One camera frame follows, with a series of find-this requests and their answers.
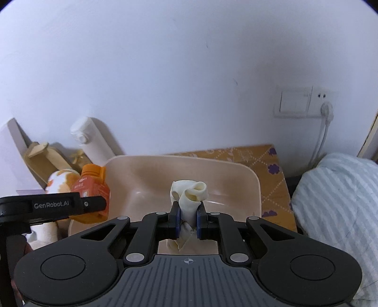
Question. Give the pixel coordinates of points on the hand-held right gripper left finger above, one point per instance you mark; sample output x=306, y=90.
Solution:
x=177, y=222

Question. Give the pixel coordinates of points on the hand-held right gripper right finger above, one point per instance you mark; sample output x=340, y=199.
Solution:
x=198, y=224

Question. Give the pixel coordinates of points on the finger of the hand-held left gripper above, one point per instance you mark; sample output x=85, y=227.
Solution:
x=94, y=204

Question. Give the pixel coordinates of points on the orange drink bottle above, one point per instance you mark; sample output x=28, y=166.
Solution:
x=93, y=184

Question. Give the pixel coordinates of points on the cream cloth scrunchie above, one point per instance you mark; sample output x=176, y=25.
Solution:
x=189, y=196

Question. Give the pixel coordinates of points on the beige plastic container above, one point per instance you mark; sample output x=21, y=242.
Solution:
x=147, y=180

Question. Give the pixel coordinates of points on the orange white plush toy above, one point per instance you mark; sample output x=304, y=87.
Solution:
x=57, y=181

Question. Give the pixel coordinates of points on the kraft paper gift box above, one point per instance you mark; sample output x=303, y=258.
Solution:
x=44, y=161

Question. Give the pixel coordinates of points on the white cardboard box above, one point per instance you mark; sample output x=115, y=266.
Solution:
x=13, y=153

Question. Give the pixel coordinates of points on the white thermos bottle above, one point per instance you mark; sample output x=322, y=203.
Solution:
x=91, y=138

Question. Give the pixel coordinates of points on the pale striped quilt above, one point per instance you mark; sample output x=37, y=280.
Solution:
x=339, y=206

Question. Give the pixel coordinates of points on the white power plug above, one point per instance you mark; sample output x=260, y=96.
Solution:
x=327, y=109

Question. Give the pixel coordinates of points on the wooden board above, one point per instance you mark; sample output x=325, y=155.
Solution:
x=369, y=138

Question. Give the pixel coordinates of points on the white wall switch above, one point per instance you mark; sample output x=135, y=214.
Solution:
x=295, y=101

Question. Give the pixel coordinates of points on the white wall socket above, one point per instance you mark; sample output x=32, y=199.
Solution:
x=322, y=96

